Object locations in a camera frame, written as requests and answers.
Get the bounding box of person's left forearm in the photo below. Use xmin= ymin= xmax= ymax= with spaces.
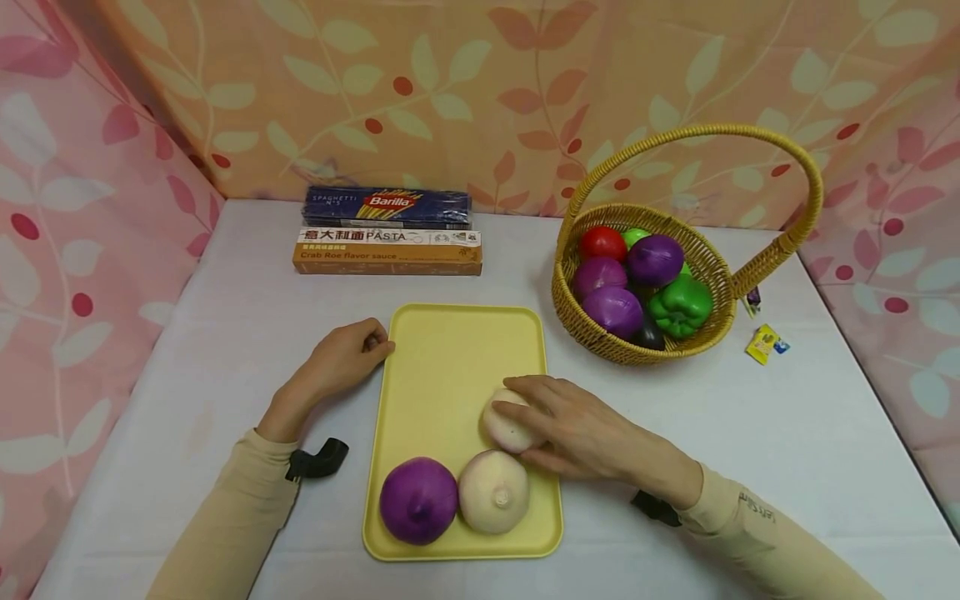
xmin=146 ymin=392 xmax=316 ymax=600

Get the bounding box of small yellow packet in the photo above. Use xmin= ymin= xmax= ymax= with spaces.
xmin=744 ymin=323 xmax=792 ymax=367

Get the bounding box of person's right hand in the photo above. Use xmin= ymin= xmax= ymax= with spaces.
xmin=491 ymin=375 xmax=664 ymax=494

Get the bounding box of red toy tomato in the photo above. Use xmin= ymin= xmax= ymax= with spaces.
xmin=578 ymin=226 xmax=629 ymax=263

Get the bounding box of purple toy onion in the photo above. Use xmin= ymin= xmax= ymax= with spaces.
xmin=627 ymin=234 xmax=686 ymax=289
xmin=378 ymin=457 xmax=460 ymax=547
xmin=572 ymin=256 xmax=630 ymax=302
xmin=582 ymin=286 xmax=645 ymax=340

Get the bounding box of brown and white pasta box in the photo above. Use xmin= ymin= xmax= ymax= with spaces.
xmin=292 ymin=227 xmax=484 ymax=277

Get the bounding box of black wrist band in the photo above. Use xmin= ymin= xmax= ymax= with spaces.
xmin=630 ymin=490 xmax=683 ymax=528
xmin=285 ymin=437 xmax=351 ymax=483

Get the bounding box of person's left hand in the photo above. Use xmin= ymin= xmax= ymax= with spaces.
xmin=274 ymin=317 xmax=397 ymax=421

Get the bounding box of white toy onion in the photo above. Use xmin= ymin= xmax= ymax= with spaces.
xmin=457 ymin=449 xmax=533 ymax=536
xmin=480 ymin=387 xmax=549 ymax=456

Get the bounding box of dark blue spaghetti box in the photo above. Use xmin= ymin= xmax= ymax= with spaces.
xmin=302 ymin=186 xmax=473 ymax=231

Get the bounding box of person's right forearm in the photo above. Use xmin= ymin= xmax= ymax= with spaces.
xmin=646 ymin=450 xmax=888 ymax=600

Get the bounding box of green toy bell pepper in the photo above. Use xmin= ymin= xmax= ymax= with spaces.
xmin=647 ymin=274 xmax=714 ymax=339

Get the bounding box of dark purple toy eggplant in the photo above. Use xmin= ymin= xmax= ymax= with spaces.
xmin=631 ymin=320 xmax=668 ymax=352

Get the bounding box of yellow plastic tray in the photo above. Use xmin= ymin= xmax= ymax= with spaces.
xmin=362 ymin=303 xmax=564 ymax=562

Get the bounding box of woven wicker basket with handle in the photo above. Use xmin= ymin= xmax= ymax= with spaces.
xmin=551 ymin=123 xmax=825 ymax=367

